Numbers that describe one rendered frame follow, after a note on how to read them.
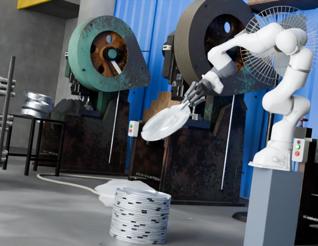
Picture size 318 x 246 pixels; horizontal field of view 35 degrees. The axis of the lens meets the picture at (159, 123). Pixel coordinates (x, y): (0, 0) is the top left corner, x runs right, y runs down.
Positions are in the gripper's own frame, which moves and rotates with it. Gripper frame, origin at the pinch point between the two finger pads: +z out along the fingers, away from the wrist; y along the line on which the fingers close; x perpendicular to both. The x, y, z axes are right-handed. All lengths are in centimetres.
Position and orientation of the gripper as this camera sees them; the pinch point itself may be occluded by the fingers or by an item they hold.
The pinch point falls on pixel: (183, 105)
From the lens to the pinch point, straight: 266.8
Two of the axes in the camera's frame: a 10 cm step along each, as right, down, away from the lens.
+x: 5.8, 0.9, -8.1
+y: -4.7, -7.8, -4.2
